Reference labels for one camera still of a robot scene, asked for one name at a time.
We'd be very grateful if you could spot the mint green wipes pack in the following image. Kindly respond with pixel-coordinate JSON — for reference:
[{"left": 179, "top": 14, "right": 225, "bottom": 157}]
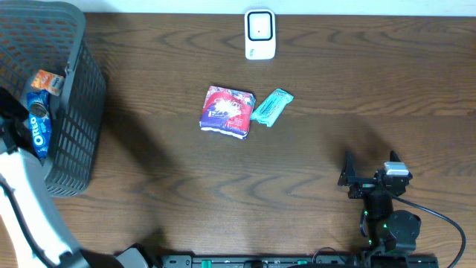
[{"left": 251, "top": 88, "right": 294, "bottom": 127}]

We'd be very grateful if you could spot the red purple pad pack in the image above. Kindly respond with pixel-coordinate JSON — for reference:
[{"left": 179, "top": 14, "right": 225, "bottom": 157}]
[{"left": 199, "top": 86, "right": 256, "bottom": 140}]

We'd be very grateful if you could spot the orange tissue packet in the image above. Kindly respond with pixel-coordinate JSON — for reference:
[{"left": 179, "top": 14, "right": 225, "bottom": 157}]
[{"left": 31, "top": 69, "right": 65, "bottom": 96}]

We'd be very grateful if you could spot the blue Oreo cookie pack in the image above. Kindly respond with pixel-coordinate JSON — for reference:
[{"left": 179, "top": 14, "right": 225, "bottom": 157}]
[{"left": 27, "top": 90, "right": 52, "bottom": 159}]

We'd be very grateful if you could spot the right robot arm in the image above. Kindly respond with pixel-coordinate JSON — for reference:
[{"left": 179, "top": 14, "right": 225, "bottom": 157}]
[{"left": 338, "top": 151, "right": 421, "bottom": 267}]

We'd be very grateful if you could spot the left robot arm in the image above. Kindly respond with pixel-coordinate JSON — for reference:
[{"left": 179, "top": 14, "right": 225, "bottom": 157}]
[{"left": 1, "top": 89, "right": 149, "bottom": 268}]

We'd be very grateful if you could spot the grey plastic mesh basket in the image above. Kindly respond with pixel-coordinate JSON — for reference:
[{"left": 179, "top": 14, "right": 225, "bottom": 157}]
[{"left": 1, "top": 1, "right": 106, "bottom": 197}]

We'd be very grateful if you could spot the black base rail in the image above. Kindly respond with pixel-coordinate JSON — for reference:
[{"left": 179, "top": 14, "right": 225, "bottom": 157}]
[{"left": 156, "top": 252, "right": 439, "bottom": 268}]

